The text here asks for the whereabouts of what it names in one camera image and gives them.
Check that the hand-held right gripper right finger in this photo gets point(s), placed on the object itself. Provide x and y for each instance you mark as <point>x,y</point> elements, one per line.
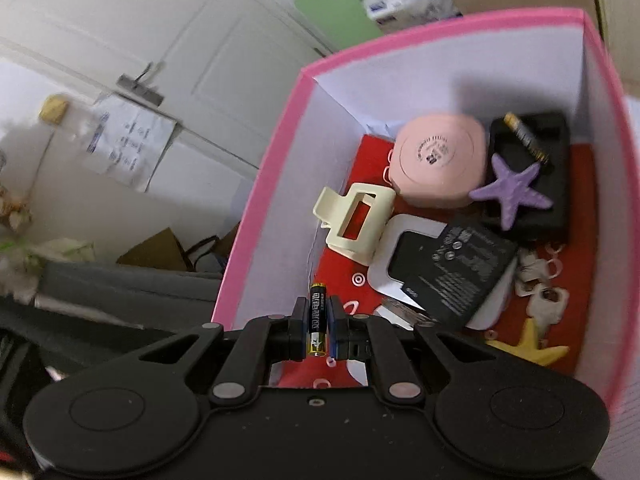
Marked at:
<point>336,330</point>

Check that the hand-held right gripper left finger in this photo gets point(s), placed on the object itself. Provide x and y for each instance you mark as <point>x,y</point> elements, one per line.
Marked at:
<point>300,330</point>

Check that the black AA battery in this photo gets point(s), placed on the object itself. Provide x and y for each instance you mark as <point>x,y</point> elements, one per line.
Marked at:
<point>525,137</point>
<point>317,320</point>

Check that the cream hair claw clip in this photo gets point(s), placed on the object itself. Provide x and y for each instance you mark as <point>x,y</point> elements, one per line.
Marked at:
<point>350,252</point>

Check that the white device black screen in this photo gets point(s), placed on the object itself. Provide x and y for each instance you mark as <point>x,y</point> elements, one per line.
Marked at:
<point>385,265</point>

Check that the yellow starfish toy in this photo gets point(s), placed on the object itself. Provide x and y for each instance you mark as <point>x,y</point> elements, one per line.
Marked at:
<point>530,347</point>

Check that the pink round case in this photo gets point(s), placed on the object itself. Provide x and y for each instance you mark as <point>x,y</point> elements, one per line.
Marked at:
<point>435,160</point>

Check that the silver key bunch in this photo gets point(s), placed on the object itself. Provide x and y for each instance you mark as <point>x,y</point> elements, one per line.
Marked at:
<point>532,265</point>

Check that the purple starfish toy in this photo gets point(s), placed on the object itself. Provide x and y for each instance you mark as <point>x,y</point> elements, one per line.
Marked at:
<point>510,190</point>

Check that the pink cardboard box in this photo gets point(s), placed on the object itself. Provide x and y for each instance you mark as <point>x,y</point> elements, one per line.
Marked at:
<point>450,75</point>

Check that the black rectangular box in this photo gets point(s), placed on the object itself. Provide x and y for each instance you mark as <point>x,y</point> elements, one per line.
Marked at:
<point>557,130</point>

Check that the brown paper bag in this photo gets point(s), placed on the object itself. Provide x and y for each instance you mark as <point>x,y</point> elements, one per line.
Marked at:
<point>155,252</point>

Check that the grey chair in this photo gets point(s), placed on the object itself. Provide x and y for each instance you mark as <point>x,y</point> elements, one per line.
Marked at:
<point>125,300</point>

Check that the white paper notice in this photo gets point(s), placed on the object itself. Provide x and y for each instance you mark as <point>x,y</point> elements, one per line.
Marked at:
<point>130,145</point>

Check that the white door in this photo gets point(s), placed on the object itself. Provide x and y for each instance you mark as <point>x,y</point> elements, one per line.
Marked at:
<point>200,35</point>

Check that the green chair back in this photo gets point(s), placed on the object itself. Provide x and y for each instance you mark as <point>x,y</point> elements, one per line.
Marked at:
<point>335,10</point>

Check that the white plastic bag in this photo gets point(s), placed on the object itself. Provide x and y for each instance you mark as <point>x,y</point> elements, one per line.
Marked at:
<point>405,0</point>

